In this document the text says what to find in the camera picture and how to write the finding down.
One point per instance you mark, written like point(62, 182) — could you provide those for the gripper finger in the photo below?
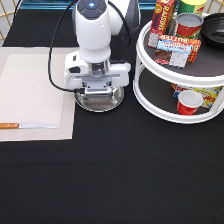
point(86, 96)
point(107, 95)

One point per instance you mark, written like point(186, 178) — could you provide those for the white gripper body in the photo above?
point(94, 76)

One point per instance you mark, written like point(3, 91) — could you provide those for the round silver metal plate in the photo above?
point(97, 103)

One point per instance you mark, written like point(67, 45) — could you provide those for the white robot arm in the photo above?
point(96, 21)

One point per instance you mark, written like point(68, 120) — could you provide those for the white two-tier turntable shelf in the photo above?
point(150, 77)

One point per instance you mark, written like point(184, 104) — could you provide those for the beige woven placemat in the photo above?
point(29, 82)

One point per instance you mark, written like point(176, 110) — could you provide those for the brown chocolate pudding box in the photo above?
point(172, 53)

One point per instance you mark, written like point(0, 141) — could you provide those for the red plastic cup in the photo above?
point(188, 102)

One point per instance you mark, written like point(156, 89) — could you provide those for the red raisins box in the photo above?
point(163, 14)

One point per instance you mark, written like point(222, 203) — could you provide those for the orange butter box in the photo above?
point(195, 46)

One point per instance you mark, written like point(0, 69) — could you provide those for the red tin can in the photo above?
point(188, 25)

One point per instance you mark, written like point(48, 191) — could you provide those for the yellow popcorn box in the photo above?
point(209, 94)

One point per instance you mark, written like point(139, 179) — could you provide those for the yellow green can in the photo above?
point(191, 6)

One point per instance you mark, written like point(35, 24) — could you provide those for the black bowl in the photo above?
point(212, 31)

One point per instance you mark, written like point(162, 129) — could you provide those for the wooden handled knife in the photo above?
point(25, 126)

